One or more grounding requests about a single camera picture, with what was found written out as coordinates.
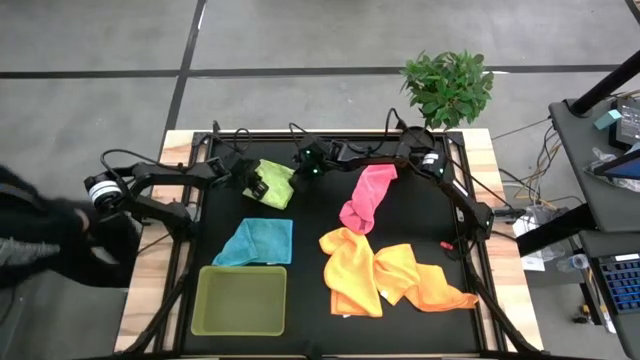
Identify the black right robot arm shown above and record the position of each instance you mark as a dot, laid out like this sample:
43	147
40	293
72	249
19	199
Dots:
431	162

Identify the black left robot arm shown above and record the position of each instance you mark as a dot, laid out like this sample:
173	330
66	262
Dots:
102	190

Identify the small red object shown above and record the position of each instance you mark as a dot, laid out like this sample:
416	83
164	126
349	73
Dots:
446	246

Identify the black plant pot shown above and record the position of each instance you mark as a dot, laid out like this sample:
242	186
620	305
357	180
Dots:
417	136

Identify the black round pole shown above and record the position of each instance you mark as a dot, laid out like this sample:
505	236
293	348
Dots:
605	85

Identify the clear plastic bottle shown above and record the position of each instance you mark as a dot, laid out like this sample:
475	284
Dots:
575	262

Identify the black power adapter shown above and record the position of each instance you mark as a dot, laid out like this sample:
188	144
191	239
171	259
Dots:
507	214

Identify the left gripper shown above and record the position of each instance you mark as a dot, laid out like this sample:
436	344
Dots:
240	171

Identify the orange microfiber towel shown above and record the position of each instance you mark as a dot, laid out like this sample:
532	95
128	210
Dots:
425	285

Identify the grey side desk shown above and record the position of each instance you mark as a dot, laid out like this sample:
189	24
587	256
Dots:
595	210

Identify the white paper sheets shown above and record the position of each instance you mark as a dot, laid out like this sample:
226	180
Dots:
532	262

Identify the person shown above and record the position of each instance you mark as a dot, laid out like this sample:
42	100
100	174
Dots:
45	225

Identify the green plastic bin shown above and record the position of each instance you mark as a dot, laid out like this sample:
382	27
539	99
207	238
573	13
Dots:
240	300

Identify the lime green microfiber towel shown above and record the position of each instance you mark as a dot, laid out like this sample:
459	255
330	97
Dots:
277	185

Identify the tablet with blue screen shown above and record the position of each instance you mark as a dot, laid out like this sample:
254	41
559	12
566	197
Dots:
625	167

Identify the black desk support beam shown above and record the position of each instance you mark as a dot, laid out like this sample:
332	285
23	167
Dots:
550	235

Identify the black electronic box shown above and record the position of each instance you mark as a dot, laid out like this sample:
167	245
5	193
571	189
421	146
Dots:
627	125

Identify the pink microfiber towel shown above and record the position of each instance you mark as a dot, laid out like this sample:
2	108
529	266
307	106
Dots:
367	197

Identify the black keyboard blue keys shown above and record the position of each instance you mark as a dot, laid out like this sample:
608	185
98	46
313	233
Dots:
622	285

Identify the black aluminium table frame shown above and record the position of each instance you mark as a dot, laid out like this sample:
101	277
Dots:
270	135

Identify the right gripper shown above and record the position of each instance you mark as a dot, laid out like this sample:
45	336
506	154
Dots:
312	157

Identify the teal microfiber towel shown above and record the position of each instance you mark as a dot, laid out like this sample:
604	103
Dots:
260	242

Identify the yellow microfiber towel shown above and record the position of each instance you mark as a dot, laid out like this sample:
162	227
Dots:
350	270

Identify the green leafy plant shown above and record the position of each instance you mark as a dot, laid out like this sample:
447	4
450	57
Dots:
445	87

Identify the small teal box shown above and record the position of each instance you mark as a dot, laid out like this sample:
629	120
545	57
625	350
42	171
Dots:
607	120

